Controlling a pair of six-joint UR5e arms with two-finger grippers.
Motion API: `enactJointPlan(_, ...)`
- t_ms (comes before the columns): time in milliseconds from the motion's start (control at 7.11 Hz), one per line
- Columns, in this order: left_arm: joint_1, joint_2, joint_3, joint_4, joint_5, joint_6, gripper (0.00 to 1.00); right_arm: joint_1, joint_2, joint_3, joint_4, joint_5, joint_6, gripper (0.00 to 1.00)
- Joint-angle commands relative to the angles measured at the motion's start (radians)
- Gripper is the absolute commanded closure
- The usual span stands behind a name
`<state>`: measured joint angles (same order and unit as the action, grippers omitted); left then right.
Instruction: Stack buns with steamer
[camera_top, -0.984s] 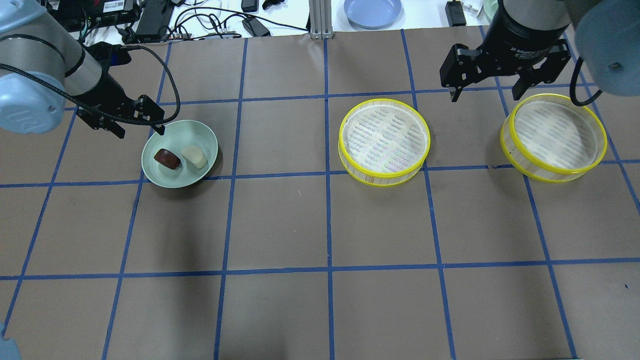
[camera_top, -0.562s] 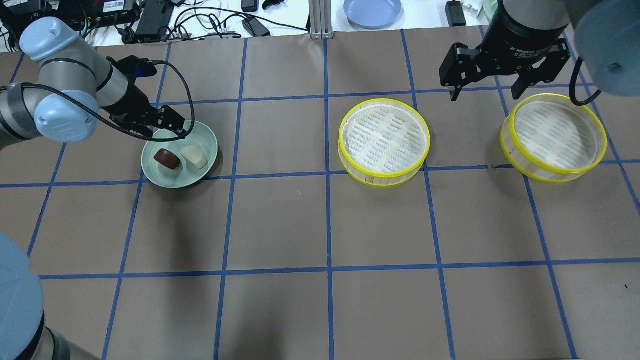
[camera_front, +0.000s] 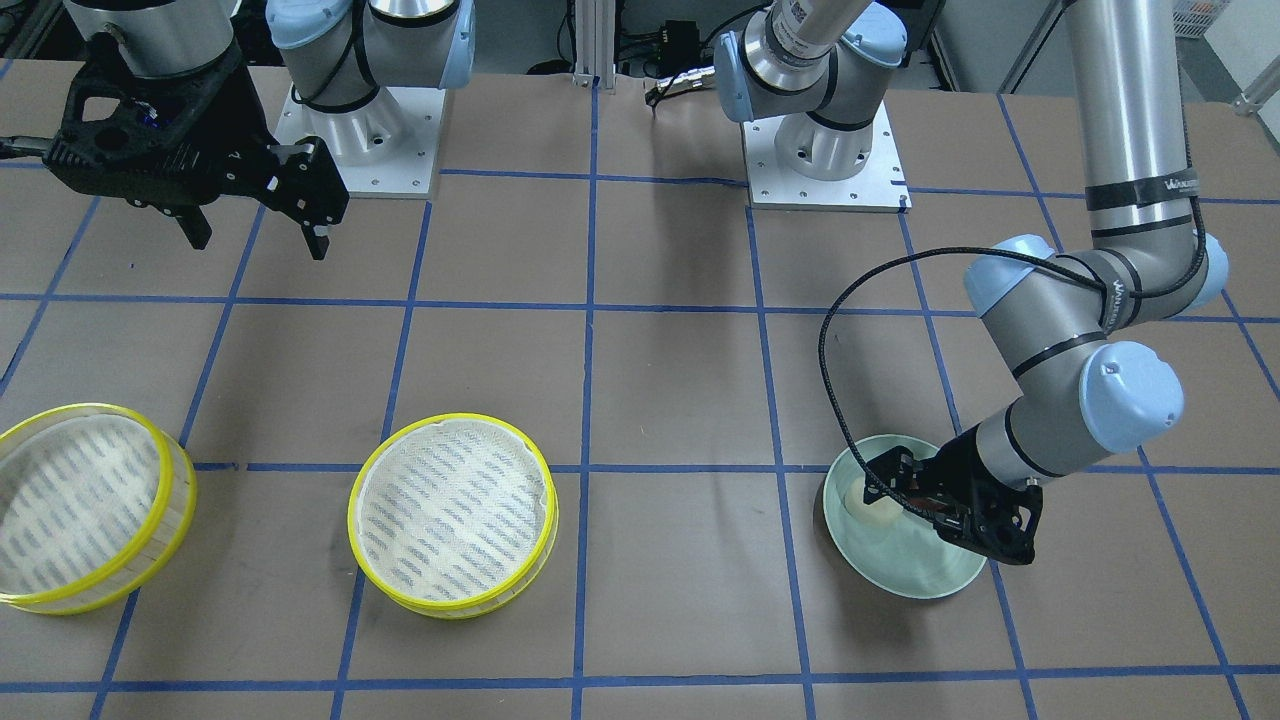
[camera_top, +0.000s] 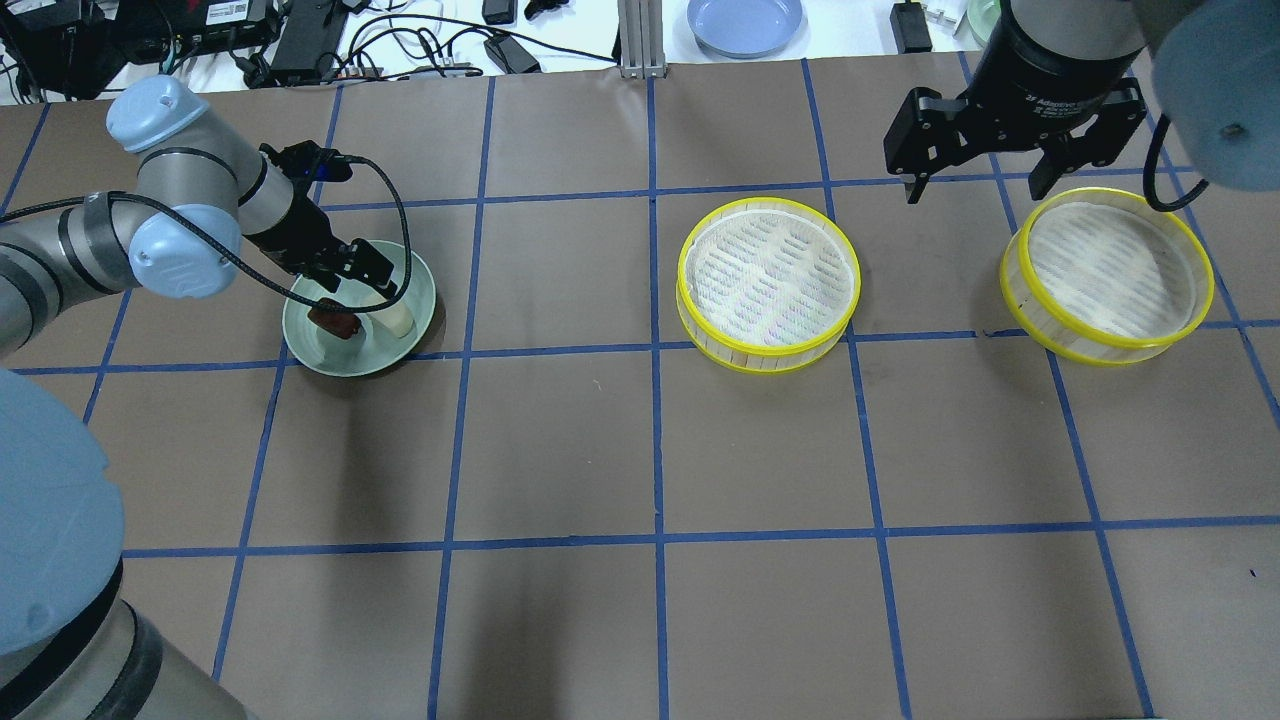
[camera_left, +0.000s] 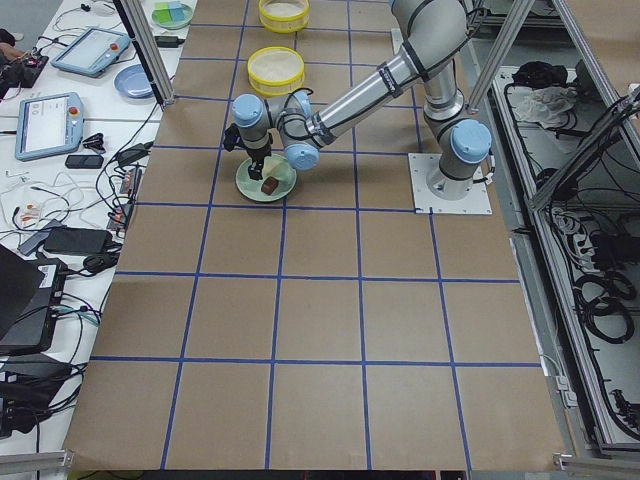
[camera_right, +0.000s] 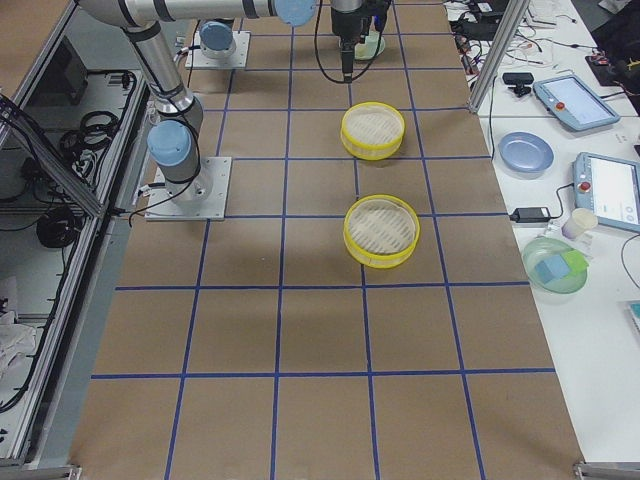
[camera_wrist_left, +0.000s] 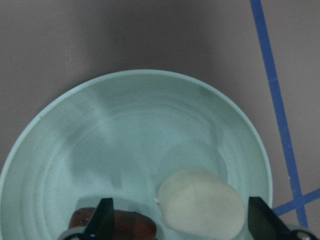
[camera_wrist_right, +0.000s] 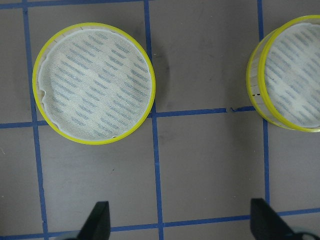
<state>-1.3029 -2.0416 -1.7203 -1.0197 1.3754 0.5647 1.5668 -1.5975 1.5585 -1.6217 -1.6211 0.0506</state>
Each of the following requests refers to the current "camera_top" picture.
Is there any blue plate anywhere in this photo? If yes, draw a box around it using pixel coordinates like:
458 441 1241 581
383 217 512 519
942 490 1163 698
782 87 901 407
685 1 805 59

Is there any white steamed bun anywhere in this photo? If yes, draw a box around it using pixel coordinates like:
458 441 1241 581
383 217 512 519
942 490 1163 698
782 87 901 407
370 304 416 338

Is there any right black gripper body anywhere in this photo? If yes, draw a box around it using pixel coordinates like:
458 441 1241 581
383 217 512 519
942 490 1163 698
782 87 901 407
884 10 1148 173

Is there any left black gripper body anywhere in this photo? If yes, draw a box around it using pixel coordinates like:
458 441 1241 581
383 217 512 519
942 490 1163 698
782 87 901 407
246 195 396 290

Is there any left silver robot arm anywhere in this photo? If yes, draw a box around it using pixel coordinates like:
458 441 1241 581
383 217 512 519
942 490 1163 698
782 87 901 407
3 76 411 719

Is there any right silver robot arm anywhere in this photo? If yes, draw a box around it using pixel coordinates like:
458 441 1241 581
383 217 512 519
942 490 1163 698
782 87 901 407
883 1 1279 211

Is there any brown steamed bun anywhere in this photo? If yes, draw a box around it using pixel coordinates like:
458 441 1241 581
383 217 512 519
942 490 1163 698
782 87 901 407
306 299 362 341

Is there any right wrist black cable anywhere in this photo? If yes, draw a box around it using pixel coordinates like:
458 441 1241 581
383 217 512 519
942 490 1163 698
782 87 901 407
1142 115 1210 213

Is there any aluminium frame post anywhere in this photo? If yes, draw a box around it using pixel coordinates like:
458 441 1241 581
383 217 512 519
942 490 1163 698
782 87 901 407
616 0 668 79

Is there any black power adapter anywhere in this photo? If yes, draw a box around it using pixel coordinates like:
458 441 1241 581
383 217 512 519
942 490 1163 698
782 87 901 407
890 1 933 55

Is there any light green plate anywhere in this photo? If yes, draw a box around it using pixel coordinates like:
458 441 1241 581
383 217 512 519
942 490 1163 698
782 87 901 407
282 240 436 378

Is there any yellow bamboo steamer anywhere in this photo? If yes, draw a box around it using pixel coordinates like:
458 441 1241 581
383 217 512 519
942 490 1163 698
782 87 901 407
675 197 863 375
998 187 1216 366

